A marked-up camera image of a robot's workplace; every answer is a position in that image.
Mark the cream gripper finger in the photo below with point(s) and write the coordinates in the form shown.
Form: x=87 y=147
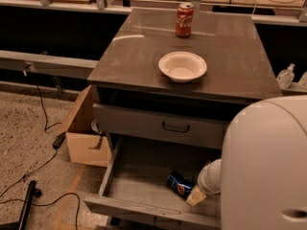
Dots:
x=196 y=196

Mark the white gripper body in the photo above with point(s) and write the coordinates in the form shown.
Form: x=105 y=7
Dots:
x=204 y=179

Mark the blue pepsi can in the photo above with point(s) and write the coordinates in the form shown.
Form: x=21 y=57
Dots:
x=179 y=184

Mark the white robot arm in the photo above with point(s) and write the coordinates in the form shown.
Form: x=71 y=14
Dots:
x=262 y=174

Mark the open middle drawer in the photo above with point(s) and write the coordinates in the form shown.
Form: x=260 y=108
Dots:
x=135 y=187

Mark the closed top drawer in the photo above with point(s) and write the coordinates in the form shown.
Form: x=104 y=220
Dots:
x=160 y=126

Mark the grey drawer cabinet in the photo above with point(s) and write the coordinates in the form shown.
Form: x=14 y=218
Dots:
x=164 y=104

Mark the red coca-cola can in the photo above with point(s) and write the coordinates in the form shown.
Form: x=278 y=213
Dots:
x=185 y=13

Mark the white bowl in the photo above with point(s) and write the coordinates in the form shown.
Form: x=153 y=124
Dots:
x=182 y=67

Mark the cardboard box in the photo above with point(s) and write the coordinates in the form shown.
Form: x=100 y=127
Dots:
x=85 y=144

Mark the clear sanitizer bottle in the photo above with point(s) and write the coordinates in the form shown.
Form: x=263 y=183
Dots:
x=286 y=76

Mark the black power adapter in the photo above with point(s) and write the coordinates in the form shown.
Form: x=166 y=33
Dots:
x=58 y=141

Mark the black stand base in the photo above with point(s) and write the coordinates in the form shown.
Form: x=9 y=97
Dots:
x=32 y=192

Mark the grey metal rail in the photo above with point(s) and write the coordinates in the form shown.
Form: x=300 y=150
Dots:
x=70 y=67

